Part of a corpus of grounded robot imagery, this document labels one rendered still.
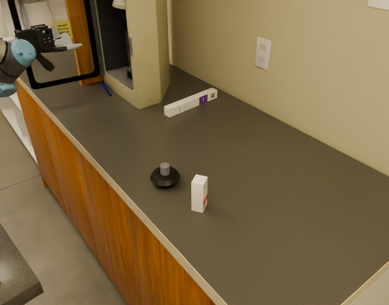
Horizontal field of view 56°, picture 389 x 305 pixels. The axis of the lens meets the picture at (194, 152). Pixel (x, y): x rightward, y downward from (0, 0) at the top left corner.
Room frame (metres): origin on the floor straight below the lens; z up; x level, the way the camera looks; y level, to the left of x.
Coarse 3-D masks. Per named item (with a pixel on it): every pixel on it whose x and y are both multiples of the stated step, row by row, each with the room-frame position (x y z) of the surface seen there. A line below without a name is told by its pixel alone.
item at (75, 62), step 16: (16, 0) 1.45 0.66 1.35; (32, 0) 1.48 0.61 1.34; (48, 0) 1.51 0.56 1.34; (64, 0) 1.54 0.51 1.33; (80, 0) 1.57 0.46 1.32; (32, 16) 1.47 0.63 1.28; (48, 16) 1.50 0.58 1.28; (64, 16) 1.53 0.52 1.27; (80, 16) 1.57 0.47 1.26; (64, 32) 1.53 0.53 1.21; (80, 32) 1.56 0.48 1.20; (80, 48) 1.55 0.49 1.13; (32, 64) 1.45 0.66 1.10; (64, 64) 1.51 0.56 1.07; (80, 64) 1.55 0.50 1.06; (48, 80) 1.47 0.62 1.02
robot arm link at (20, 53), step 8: (0, 40) 1.08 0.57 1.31; (16, 40) 1.10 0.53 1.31; (24, 40) 1.12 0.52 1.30; (0, 48) 1.05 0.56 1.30; (8, 48) 1.07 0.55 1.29; (16, 48) 1.07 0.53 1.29; (24, 48) 1.09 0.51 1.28; (32, 48) 1.11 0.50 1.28; (0, 56) 1.05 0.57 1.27; (8, 56) 1.06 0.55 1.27; (16, 56) 1.06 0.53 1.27; (24, 56) 1.07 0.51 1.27; (32, 56) 1.09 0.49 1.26; (0, 64) 1.06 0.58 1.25; (8, 64) 1.06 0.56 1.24; (16, 64) 1.07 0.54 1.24; (24, 64) 1.08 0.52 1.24; (8, 72) 1.08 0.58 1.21; (16, 72) 1.09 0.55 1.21
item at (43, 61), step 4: (36, 52) 1.27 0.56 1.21; (36, 56) 1.27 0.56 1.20; (40, 56) 1.27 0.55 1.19; (40, 60) 1.27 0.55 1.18; (44, 60) 1.28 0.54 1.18; (48, 60) 1.31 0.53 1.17; (44, 64) 1.28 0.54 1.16; (48, 64) 1.29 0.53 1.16; (52, 64) 1.31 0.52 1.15; (44, 68) 1.30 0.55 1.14; (48, 68) 1.29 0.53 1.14; (52, 68) 1.29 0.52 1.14
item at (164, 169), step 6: (156, 168) 0.90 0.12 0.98; (162, 168) 0.86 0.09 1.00; (168, 168) 0.87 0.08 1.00; (174, 168) 0.90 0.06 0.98; (156, 174) 0.87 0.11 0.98; (162, 174) 0.87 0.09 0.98; (168, 174) 0.87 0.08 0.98; (174, 174) 0.87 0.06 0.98; (156, 180) 0.85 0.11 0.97; (162, 180) 0.84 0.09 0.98; (168, 180) 0.84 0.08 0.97; (174, 180) 0.85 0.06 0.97; (162, 186) 0.84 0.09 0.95; (168, 186) 0.84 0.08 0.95
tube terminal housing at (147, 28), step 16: (128, 0) 1.36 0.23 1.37; (144, 0) 1.39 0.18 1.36; (160, 0) 1.50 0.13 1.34; (128, 16) 1.36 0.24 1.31; (144, 16) 1.39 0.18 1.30; (160, 16) 1.49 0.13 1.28; (128, 32) 1.37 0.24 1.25; (144, 32) 1.39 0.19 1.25; (160, 32) 1.48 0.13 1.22; (144, 48) 1.38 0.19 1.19; (160, 48) 1.46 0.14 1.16; (144, 64) 1.38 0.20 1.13; (160, 64) 1.45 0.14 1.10; (112, 80) 1.54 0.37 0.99; (144, 80) 1.38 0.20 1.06; (160, 80) 1.43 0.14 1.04; (128, 96) 1.42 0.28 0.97; (144, 96) 1.37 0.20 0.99; (160, 96) 1.42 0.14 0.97
